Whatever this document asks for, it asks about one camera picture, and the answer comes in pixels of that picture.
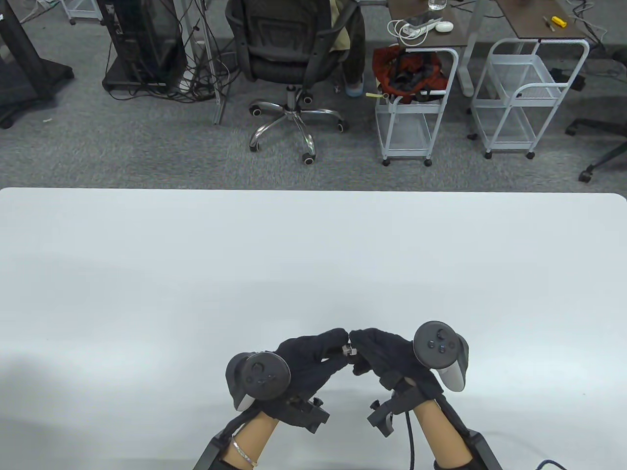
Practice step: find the person's left thumb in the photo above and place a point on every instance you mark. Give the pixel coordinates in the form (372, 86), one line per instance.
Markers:
(333, 356)

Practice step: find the black round tracking controller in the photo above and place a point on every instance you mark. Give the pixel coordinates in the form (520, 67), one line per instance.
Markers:
(264, 374)

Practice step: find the person's right thumb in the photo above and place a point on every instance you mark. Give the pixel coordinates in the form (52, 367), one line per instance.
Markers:
(362, 363)

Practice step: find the yellow utility knife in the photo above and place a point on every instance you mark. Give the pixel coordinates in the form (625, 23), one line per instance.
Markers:
(559, 21)

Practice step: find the black floor stand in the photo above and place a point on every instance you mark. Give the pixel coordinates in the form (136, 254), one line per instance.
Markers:
(24, 63)

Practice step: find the black power adapter box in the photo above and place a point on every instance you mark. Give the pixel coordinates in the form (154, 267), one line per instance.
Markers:
(568, 78)

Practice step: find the clear drinking glass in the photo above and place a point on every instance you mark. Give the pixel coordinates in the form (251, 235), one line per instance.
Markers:
(437, 4)

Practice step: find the person's right hand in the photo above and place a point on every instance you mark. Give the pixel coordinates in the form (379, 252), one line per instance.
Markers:
(392, 357)

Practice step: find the small screwdriver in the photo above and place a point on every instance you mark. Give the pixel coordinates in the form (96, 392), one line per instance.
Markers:
(548, 23)

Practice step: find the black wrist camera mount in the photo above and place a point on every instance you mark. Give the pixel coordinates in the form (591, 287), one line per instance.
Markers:
(303, 413)
(394, 411)

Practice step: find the black and grey tracking controller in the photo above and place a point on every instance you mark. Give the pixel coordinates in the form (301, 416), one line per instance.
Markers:
(438, 345)

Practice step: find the black chair wheel base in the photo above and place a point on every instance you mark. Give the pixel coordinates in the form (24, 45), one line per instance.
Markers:
(602, 152)

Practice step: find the black computer tower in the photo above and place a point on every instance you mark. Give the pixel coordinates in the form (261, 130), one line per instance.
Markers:
(142, 39)

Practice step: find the white power strip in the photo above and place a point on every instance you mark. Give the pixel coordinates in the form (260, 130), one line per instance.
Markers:
(422, 24)

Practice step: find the person's left forearm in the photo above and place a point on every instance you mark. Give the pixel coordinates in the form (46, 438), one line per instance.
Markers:
(252, 435)

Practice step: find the red and black bag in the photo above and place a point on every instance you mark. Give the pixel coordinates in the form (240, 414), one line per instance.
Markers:
(409, 73)

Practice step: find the person's left hand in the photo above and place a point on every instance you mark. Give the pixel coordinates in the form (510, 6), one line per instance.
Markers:
(306, 360)

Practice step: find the black office chair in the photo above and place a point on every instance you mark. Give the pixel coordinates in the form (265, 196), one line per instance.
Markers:
(289, 54)

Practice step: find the small metal piece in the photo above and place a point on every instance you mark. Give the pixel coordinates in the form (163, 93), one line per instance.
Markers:
(348, 350)

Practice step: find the white computer mouse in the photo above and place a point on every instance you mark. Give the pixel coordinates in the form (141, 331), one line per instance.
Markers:
(444, 26)

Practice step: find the white table leg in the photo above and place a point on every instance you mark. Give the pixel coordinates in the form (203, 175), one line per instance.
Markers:
(471, 54)

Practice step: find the brown side table top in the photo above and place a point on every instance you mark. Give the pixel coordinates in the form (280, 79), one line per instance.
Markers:
(455, 36)
(529, 24)

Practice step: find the grey desk leg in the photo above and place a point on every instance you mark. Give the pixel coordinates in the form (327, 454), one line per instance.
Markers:
(215, 73)

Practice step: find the person's right forearm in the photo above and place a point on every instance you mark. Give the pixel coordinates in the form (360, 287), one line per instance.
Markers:
(438, 431)

